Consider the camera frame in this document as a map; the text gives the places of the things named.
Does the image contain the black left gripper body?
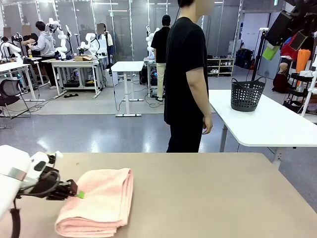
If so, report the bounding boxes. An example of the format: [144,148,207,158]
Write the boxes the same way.
[31,167,61,199]

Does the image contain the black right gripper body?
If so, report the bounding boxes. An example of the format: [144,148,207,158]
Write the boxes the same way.
[284,0,317,38]

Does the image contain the pink towel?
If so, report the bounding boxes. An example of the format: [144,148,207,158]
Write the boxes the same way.
[54,168,134,238]

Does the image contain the dark grey perforated basket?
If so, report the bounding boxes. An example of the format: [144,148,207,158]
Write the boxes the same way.
[230,76,267,112]

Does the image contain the person's right forearm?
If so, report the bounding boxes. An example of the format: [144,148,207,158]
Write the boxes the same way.
[189,84,213,119]

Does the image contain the person's right hand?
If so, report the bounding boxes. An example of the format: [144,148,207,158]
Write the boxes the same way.
[202,115,213,135]

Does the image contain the mannequin in red blue garment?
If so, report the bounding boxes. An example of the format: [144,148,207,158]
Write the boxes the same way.
[280,34,306,60]

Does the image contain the orange fabric roll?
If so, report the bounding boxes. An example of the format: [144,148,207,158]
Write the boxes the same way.
[296,49,312,74]

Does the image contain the black tripod with white top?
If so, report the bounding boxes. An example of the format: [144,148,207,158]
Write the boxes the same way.
[246,27,270,82]

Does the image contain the black utility cart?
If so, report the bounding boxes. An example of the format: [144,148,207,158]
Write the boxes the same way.
[283,71,317,115]

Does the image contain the black bags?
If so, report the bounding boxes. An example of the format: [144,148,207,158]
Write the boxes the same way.
[234,49,254,69]

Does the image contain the seated mannequin in dark red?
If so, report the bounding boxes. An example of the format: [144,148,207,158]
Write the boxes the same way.
[272,62,292,94]

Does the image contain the white shoe rack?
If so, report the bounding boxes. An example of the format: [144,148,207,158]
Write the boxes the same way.
[207,58,235,77]

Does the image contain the large white table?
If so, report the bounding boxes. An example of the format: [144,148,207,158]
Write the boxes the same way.
[209,89,317,164]

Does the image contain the person in black t-shirt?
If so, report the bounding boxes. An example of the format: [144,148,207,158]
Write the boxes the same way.
[163,0,215,153]

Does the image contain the black office chair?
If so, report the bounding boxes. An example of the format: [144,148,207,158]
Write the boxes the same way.
[0,78,32,119]

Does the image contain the bystander in beige trousers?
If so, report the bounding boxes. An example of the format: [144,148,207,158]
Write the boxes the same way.
[151,14,172,102]

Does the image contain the white desk with equipment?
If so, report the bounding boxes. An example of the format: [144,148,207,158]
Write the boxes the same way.
[0,61,47,102]

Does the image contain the long white robot desk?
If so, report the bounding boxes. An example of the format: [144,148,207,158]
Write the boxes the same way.
[41,58,102,99]

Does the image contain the small white standing desk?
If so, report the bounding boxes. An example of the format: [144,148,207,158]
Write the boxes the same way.
[111,60,145,118]

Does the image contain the bystander in black shirt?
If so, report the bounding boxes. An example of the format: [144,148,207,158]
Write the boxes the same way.
[21,24,41,58]

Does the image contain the bystander in white shirt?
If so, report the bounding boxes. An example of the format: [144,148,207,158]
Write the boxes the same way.
[95,23,115,64]

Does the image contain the white panel on stand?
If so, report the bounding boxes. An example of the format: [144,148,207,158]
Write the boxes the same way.
[65,24,75,57]

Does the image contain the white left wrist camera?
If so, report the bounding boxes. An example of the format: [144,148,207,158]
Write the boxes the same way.
[47,150,64,166]

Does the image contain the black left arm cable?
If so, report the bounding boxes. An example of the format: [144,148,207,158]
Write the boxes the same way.
[9,171,61,238]

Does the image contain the white rack frame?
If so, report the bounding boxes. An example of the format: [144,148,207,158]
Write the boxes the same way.
[301,63,317,118]

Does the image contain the black camera pole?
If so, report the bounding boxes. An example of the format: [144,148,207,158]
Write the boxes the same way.
[104,31,112,70]

